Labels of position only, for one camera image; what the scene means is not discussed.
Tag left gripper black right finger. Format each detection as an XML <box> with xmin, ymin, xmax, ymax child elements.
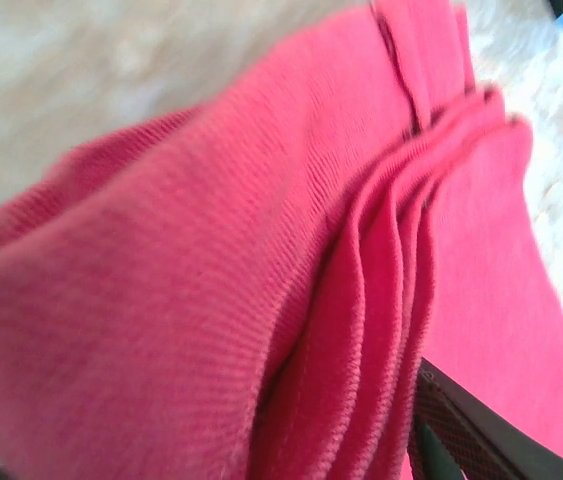
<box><xmin>407</xmin><ymin>356</ymin><xmax>563</xmax><ymax>480</ymax></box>

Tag pink long pants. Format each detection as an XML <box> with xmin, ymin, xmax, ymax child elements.
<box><xmin>0</xmin><ymin>0</ymin><xmax>563</xmax><ymax>480</ymax></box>

